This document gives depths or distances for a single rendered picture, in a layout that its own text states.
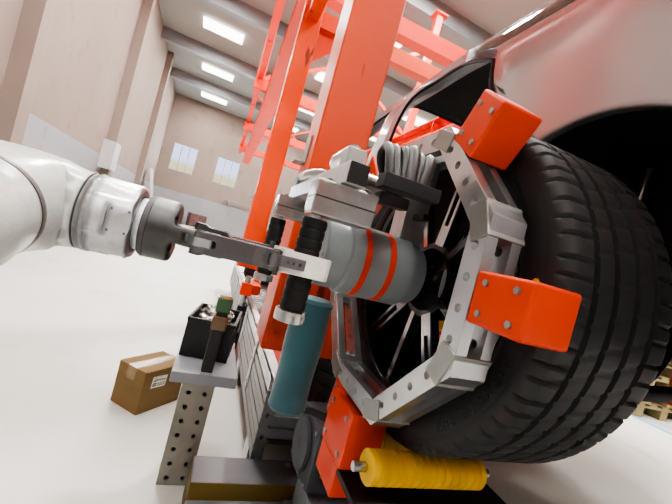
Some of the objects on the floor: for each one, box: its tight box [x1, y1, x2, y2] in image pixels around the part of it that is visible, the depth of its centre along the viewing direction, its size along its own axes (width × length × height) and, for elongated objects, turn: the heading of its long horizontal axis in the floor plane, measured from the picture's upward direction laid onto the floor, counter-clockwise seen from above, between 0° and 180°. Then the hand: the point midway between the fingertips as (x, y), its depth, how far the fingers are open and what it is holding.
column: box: [155, 383, 215, 486], centre depth 116 cm, size 10×10×42 cm
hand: (301, 263), depth 49 cm, fingers open, 5 cm apart
